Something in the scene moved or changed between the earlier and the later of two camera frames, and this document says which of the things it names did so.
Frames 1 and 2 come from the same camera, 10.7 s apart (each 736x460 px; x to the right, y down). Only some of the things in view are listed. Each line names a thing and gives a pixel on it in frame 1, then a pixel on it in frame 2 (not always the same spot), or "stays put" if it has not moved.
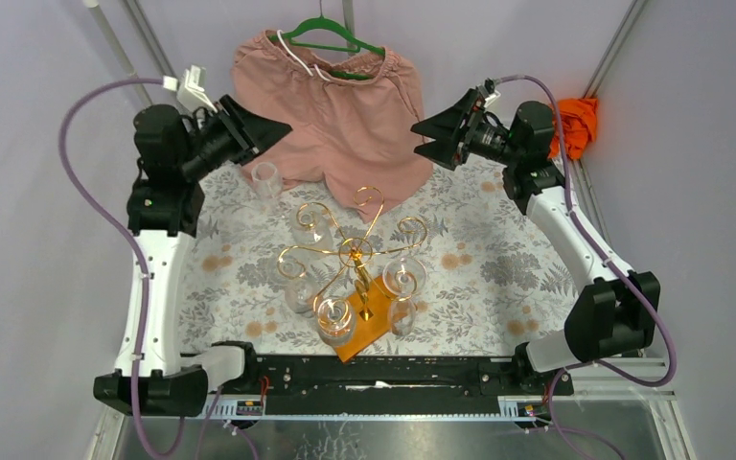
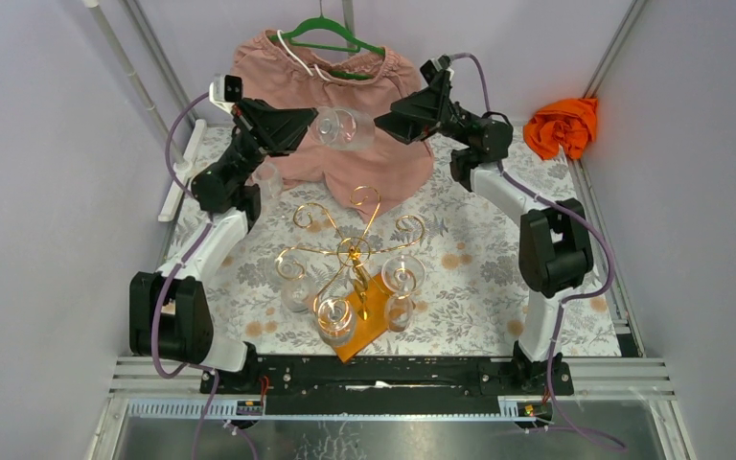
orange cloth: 574,125 stays put
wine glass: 310,228 -> 342,128
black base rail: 387,385 stays put
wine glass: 266,182 stays put
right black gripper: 453,142 -> 419,117
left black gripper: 239,126 -> 260,126
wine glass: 403,278 stays put
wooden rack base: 371,322 stays put
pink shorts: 362,132 stays put
